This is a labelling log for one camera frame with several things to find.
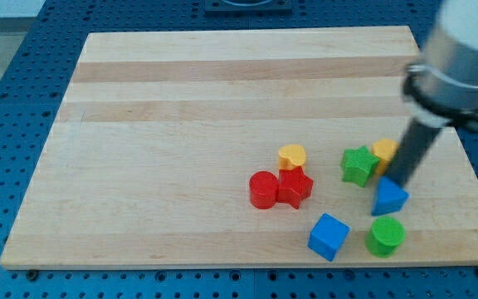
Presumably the red star block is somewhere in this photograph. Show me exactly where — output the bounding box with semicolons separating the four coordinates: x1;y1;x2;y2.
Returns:
276;166;314;209

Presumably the red cylinder block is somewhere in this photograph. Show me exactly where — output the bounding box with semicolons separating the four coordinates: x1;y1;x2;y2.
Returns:
249;171;279;209

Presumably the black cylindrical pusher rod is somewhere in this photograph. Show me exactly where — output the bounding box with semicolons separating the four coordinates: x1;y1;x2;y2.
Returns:
386;119;442;187

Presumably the blue cube block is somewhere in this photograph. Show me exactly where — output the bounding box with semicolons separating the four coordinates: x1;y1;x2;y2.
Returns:
307;213;350;262

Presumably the blue triangle block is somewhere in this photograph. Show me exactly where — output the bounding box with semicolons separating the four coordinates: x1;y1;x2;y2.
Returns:
371;176;409;216

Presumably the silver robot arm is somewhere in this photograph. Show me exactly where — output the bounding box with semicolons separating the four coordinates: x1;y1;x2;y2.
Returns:
385;0;478;187

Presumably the green star block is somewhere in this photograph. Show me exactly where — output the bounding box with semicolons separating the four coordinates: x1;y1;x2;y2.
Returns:
340;146;380;188

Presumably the yellow heart block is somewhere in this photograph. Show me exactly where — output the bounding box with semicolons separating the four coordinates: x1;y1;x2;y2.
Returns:
278;144;307;170

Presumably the light wooden board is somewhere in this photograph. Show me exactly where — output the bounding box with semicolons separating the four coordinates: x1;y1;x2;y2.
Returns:
0;26;478;270

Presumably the green cylinder block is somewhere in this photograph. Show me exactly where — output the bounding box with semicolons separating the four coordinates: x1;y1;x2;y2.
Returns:
365;216;406;257

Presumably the yellow hexagon block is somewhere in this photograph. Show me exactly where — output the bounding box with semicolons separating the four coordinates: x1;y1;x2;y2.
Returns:
372;138;398;175

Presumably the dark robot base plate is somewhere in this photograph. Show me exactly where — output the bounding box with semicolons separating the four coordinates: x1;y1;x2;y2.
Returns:
202;0;294;14

